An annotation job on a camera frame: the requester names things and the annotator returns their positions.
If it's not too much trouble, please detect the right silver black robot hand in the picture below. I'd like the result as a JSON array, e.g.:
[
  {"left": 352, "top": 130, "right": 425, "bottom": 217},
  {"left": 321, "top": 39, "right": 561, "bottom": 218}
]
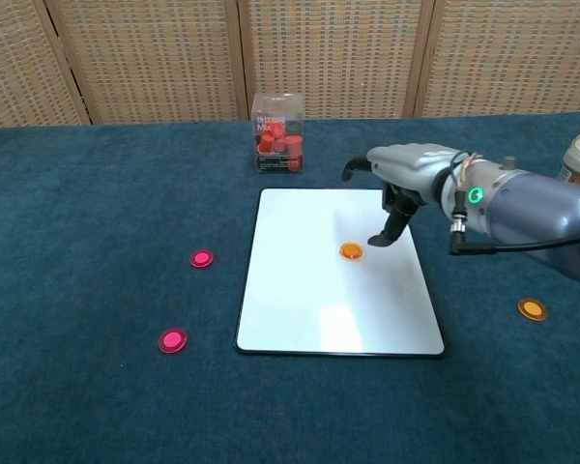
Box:
[{"left": 341, "top": 142, "right": 453, "bottom": 248}]

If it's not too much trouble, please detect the pink disc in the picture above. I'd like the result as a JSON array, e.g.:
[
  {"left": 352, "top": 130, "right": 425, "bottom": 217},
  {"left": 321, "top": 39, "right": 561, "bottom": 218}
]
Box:
[
  {"left": 189, "top": 249, "right": 215, "bottom": 270},
  {"left": 158, "top": 329, "right": 189, "bottom": 355}
]

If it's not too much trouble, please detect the clear box of red pieces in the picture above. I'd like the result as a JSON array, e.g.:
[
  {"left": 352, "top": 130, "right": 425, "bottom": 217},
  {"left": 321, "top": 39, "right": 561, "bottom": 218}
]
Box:
[{"left": 250, "top": 92, "right": 306, "bottom": 174}]

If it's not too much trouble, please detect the white rectangular board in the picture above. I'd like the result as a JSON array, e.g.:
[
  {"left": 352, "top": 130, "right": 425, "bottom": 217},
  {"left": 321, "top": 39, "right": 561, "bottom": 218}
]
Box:
[{"left": 235, "top": 188, "right": 446, "bottom": 358}]

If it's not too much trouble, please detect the woven bamboo folding screen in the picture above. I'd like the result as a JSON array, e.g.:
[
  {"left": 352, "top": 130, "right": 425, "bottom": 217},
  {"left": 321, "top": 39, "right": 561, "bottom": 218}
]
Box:
[{"left": 0, "top": 0, "right": 580, "bottom": 131}]

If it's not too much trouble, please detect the dark teal table mat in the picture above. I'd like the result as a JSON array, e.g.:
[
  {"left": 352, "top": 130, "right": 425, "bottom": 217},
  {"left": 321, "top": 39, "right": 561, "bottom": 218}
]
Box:
[{"left": 0, "top": 111, "right": 580, "bottom": 464}]

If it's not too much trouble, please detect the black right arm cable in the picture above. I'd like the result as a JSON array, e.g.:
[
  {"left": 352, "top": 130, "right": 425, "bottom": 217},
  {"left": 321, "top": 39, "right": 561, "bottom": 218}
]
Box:
[{"left": 448, "top": 190, "right": 580, "bottom": 256}]

